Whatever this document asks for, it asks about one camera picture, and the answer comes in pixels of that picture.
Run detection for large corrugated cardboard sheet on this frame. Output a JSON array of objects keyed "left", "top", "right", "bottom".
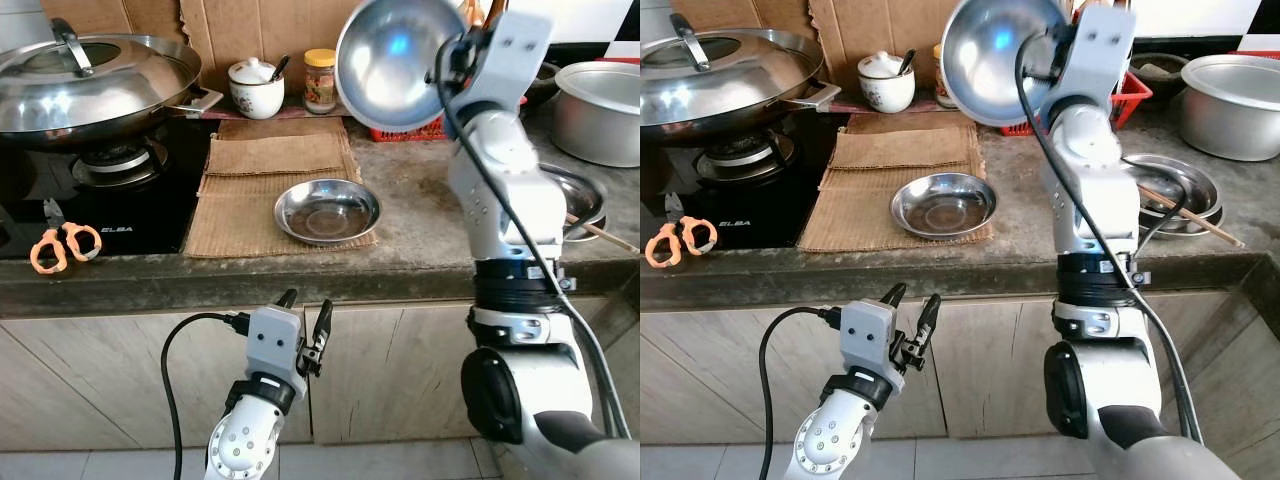
[
  {"left": 797, "top": 162, "right": 996, "bottom": 253},
  {"left": 183, "top": 168, "right": 381, "bottom": 259}
]

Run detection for wooden chopstick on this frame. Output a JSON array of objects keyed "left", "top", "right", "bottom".
[
  {"left": 1138, "top": 183, "right": 1247, "bottom": 249},
  {"left": 565, "top": 210, "right": 641, "bottom": 253}
]

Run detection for shallow steel dish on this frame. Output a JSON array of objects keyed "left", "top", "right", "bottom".
[
  {"left": 545, "top": 163, "right": 609, "bottom": 226},
  {"left": 1130, "top": 153, "right": 1223, "bottom": 223},
  {"left": 1140, "top": 200, "right": 1226, "bottom": 239},
  {"left": 560, "top": 205, "right": 609, "bottom": 243}
]

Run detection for steel bowl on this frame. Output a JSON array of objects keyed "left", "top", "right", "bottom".
[
  {"left": 335, "top": 0, "right": 469, "bottom": 134},
  {"left": 942, "top": 0, "right": 1079, "bottom": 129}
]

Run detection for large brown cardboard panel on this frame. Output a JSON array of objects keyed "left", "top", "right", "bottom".
[
  {"left": 180, "top": 0, "right": 351, "bottom": 101},
  {"left": 40, "top": 0, "right": 196, "bottom": 46},
  {"left": 668, "top": 0, "right": 816, "bottom": 41},
  {"left": 808, "top": 0, "right": 966, "bottom": 96}
]

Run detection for orange handled scissors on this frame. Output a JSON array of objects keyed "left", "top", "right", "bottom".
[
  {"left": 645, "top": 192, "right": 719, "bottom": 269},
  {"left": 28, "top": 198, "right": 103, "bottom": 276}
]

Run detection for black pan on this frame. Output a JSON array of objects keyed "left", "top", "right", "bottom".
[
  {"left": 520, "top": 62, "right": 563, "bottom": 109},
  {"left": 1130, "top": 52, "right": 1193, "bottom": 101}
]

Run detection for aluminium cooking pot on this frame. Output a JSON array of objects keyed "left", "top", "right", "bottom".
[
  {"left": 1178, "top": 55, "right": 1280, "bottom": 163},
  {"left": 548, "top": 62, "right": 641, "bottom": 168}
]

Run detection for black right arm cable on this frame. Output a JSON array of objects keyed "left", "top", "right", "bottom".
[
  {"left": 1015, "top": 35, "right": 1206, "bottom": 441},
  {"left": 432, "top": 45, "right": 636, "bottom": 441}
]

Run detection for small corrugated cardboard sheet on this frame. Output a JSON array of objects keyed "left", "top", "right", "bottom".
[
  {"left": 830, "top": 112, "right": 981, "bottom": 173},
  {"left": 208, "top": 118, "right": 353, "bottom": 179}
]

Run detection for steel wok lid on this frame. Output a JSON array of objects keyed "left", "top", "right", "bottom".
[
  {"left": 0, "top": 18, "right": 201, "bottom": 121},
  {"left": 640, "top": 12, "right": 823, "bottom": 116}
]

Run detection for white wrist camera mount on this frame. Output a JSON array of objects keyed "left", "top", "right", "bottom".
[
  {"left": 245, "top": 307, "right": 304, "bottom": 383},
  {"left": 1060, "top": 5, "right": 1138, "bottom": 109},
  {"left": 455, "top": 10, "right": 554, "bottom": 113},
  {"left": 840, "top": 300, "right": 899, "bottom": 379}
]

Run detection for red plastic bottle basket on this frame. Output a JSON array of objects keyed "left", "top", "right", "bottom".
[
  {"left": 1000, "top": 68, "right": 1154, "bottom": 139},
  {"left": 368, "top": 95, "right": 531, "bottom": 144}
]

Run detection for glass jar with yellow lid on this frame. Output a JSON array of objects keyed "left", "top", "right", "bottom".
[
  {"left": 931, "top": 42, "right": 951, "bottom": 109},
  {"left": 303, "top": 48, "right": 339, "bottom": 114}
]

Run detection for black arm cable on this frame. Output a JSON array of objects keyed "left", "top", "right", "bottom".
[
  {"left": 432, "top": 45, "right": 636, "bottom": 441},
  {"left": 757, "top": 307, "right": 846, "bottom": 480},
  {"left": 1015, "top": 35, "right": 1206, "bottom": 441},
  {"left": 160, "top": 312, "right": 251, "bottom": 480}
]

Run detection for steel wok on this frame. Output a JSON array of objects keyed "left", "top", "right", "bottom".
[
  {"left": 0, "top": 35, "right": 226, "bottom": 153},
  {"left": 640, "top": 28, "right": 843, "bottom": 146}
]

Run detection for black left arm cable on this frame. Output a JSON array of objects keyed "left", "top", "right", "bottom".
[
  {"left": 160, "top": 312, "right": 251, "bottom": 480},
  {"left": 757, "top": 307, "right": 846, "bottom": 480}
]

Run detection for white ceramic condiment pot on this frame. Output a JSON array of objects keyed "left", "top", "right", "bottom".
[
  {"left": 228, "top": 55, "right": 288, "bottom": 121},
  {"left": 857, "top": 50, "right": 916, "bottom": 114}
]

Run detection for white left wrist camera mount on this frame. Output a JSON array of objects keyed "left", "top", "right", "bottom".
[
  {"left": 840, "top": 300, "right": 899, "bottom": 379},
  {"left": 245, "top": 307, "right": 304, "bottom": 383}
]

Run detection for black glass gas stove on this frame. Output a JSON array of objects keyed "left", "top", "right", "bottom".
[
  {"left": 640, "top": 110, "right": 836, "bottom": 256},
  {"left": 0, "top": 115, "right": 216, "bottom": 263}
]

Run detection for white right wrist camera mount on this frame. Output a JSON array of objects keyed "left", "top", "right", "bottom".
[
  {"left": 455, "top": 10, "right": 554, "bottom": 113},
  {"left": 1060, "top": 5, "right": 1138, "bottom": 109}
]

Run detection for steel plate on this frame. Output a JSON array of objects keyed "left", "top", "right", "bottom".
[
  {"left": 890, "top": 172, "right": 999, "bottom": 241},
  {"left": 273, "top": 178, "right": 383, "bottom": 247}
]

